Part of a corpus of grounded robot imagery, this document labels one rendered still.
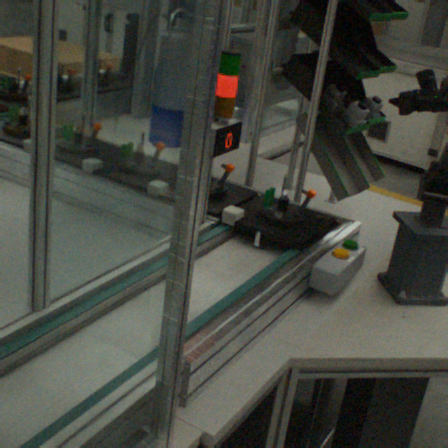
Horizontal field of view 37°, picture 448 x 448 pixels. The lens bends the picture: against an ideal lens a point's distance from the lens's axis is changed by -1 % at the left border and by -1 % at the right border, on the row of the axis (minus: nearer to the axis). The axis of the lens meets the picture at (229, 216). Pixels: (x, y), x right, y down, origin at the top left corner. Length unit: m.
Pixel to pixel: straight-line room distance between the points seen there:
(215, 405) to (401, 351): 0.49
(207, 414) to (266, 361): 0.22
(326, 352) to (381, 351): 0.13
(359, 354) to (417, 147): 4.49
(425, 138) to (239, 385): 4.70
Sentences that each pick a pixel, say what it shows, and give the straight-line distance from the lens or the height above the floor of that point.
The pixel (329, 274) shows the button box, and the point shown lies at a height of 0.95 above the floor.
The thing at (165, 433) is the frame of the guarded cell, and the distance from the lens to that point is 1.17.
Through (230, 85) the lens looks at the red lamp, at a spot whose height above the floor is 1.34.
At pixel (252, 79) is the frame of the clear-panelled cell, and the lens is 2.80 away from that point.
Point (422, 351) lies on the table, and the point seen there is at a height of 0.86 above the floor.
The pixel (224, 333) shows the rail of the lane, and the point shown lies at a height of 0.96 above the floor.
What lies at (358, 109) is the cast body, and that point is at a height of 1.26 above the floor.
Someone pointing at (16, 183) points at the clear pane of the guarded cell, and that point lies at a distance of 0.68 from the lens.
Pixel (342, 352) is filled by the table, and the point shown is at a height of 0.86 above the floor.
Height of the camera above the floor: 1.67
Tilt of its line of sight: 23 degrees down
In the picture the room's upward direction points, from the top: 8 degrees clockwise
